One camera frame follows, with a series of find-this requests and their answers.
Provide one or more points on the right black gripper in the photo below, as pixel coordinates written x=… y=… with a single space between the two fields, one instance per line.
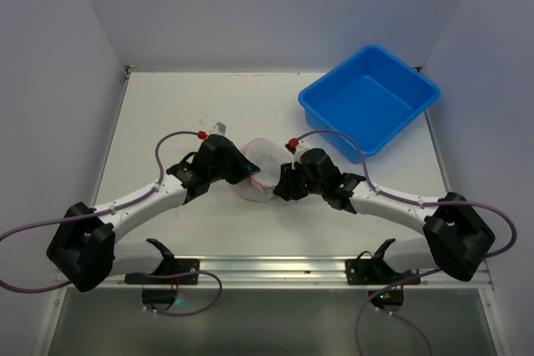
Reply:
x=288 y=181

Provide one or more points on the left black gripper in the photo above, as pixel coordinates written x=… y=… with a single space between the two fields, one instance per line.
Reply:
x=235 y=160

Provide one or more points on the white mesh laundry bag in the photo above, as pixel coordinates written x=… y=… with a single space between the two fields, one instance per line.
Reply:
x=269 y=157

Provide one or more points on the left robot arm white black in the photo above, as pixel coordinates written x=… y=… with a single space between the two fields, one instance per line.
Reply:
x=85 y=246

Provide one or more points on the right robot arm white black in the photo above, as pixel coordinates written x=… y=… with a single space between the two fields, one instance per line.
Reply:
x=452 y=236

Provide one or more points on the blue plastic tub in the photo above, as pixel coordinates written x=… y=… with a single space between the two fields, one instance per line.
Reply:
x=371 y=97

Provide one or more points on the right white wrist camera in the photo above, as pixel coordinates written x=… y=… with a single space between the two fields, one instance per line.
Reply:
x=300 y=149

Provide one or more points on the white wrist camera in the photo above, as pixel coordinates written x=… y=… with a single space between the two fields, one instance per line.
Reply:
x=300 y=149
x=219 y=129

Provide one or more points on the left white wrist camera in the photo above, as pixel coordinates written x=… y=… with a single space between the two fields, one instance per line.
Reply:
x=219 y=129

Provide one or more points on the aluminium mounting rail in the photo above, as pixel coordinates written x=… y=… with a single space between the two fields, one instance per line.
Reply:
x=320 y=272

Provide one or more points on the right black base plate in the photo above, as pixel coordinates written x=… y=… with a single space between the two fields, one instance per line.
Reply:
x=360 y=270

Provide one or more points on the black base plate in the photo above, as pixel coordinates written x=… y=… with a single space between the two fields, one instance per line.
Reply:
x=183 y=266
x=360 y=270

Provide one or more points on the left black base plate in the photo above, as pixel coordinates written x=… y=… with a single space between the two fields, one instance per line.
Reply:
x=183 y=266

